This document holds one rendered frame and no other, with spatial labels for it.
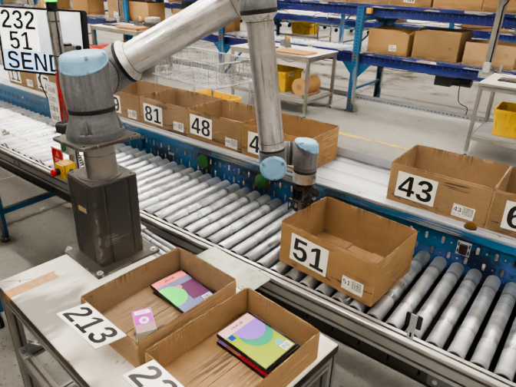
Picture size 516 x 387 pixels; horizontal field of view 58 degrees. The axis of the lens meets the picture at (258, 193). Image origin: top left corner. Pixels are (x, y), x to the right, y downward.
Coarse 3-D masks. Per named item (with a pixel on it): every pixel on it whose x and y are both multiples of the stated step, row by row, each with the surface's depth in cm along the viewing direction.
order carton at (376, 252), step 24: (312, 216) 182; (336, 216) 186; (360, 216) 178; (288, 240) 168; (312, 240) 159; (336, 240) 186; (360, 240) 182; (384, 240) 174; (408, 240) 159; (288, 264) 172; (336, 264) 155; (360, 264) 148; (384, 264) 148; (408, 264) 167; (336, 288) 159; (384, 288) 155
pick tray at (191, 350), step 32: (192, 320) 128; (224, 320) 139; (288, 320) 134; (160, 352) 122; (192, 352) 130; (224, 352) 130; (192, 384) 120; (224, 384) 120; (256, 384) 109; (288, 384) 121
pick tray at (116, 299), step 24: (144, 264) 152; (168, 264) 161; (192, 264) 160; (96, 288) 140; (120, 288) 147; (144, 288) 155; (216, 288) 155; (120, 312) 144; (168, 312) 145; (192, 312) 133; (144, 360) 124
